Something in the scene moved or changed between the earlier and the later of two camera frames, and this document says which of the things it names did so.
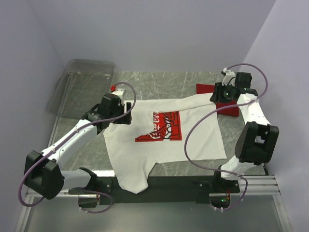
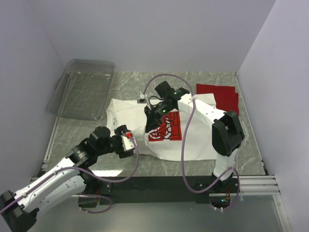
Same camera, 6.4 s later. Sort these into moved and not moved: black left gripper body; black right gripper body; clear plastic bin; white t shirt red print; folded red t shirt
Moved: black left gripper body; white t shirt red print; black right gripper body
Not moved: folded red t shirt; clear plastic bin
